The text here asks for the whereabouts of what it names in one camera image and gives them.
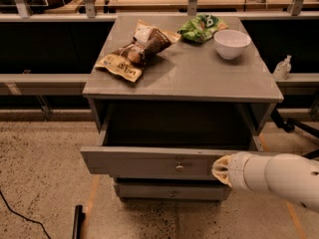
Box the grey top drawer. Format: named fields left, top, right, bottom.
left=81, top=102, right=262, bottom=180

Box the grey drawer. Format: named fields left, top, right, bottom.
left=81, top=102, right=262, bottom=180
left=114, top=178, right=230, bottom=201

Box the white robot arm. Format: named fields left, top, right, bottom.
left=211, top=151, right=319, bottom=212

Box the brass top drawer knob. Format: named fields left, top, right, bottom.
left=175, top=161, right=184, bottom=172

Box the grey lower drawer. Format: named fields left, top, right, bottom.
left=114, top=178, right=230, bottom=201

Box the black office chair base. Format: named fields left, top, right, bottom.
left=271, top=110, right=319, bottom=159

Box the grey wooden cabinet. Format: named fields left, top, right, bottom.
left=82, top=15, right=284, bottom=204

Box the clear sanitizer bottle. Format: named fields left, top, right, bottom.
left=273, top=55, right=291, bottom=80

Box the white bowl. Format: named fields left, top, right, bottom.
left=214, top=29, right=251, bottom=60

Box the green chip bag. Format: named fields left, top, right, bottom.
left=177, top=14, right=228, bottom=44

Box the brown and yellow chip bag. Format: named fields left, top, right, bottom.
left=95, top=20, right=180, bottom=83

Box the black bar on floor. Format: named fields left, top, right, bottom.
left=72, top=205, right=86, bottom=239

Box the black floor cable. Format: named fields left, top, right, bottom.
left=0, top=190, right=53, bottom=239

